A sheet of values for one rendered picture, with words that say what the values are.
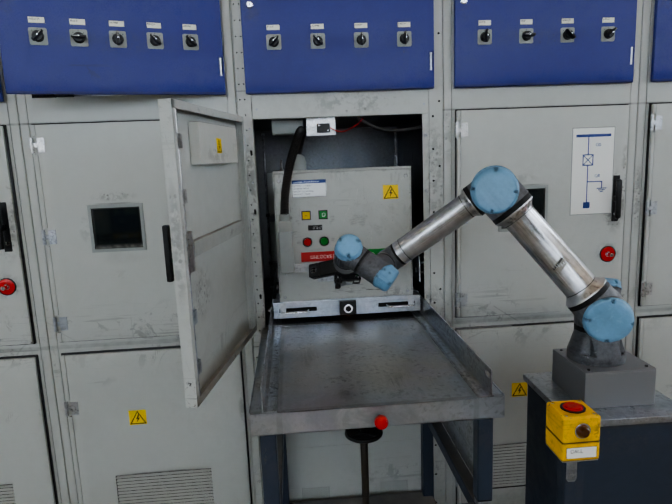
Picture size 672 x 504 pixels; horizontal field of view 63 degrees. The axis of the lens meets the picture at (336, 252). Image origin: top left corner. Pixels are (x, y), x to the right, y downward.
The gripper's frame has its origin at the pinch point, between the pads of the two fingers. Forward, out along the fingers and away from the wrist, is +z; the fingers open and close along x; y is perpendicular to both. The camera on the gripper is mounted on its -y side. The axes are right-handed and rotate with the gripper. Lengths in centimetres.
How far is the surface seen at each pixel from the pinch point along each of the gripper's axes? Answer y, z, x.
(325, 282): -2.7, 13.9, 4.2
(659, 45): 114, -30, 71
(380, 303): 17.2, 17.4, -3.6
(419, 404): 16, -42, -44
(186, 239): -38, -54, -4
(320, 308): -4.8, 17.5, -4.6
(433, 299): 36.2, 14.0, -3.8
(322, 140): 1, 52, 87
